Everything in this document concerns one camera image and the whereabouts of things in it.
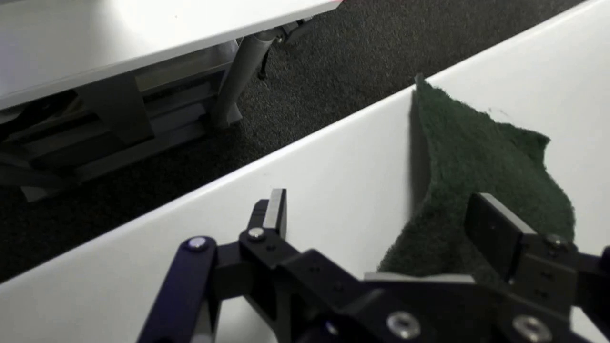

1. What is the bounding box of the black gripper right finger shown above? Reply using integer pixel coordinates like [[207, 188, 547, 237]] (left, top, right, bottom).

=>
[[463, 193, 610, 343]]

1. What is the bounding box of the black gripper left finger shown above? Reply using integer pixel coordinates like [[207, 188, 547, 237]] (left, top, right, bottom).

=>
[[135, 188, 366, 343]]

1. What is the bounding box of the dark green towel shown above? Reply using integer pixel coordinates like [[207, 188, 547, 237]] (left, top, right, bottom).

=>
[[377, 75, 577, 289]]

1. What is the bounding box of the white desk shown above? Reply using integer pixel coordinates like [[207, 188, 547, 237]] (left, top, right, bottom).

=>
[[0, 0, 345, 207]]

